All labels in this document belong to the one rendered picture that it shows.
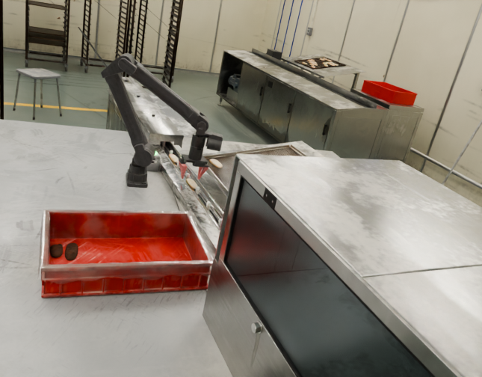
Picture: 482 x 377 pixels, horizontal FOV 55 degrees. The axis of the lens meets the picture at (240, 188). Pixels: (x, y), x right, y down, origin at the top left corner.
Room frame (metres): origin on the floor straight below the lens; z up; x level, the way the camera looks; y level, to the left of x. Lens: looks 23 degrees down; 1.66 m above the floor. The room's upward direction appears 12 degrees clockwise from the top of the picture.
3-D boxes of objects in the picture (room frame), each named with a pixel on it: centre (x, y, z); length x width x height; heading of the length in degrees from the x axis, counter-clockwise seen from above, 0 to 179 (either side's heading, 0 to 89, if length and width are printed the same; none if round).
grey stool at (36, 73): (4.84, 2.36, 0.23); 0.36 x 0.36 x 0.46; 62
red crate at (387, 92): (5.32, -1.40, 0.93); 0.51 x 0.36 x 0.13; 32
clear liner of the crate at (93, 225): (1.21, 0.31, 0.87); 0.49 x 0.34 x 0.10; 114
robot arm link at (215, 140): (1.86, 0.17, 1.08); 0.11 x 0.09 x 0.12; 97
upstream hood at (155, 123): (2.80, 0.72, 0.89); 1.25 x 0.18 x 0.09; 28
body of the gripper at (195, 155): (1.86, 0.22, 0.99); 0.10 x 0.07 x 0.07; 118
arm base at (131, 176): (1.83, 0.45, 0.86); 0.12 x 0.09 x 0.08; 21
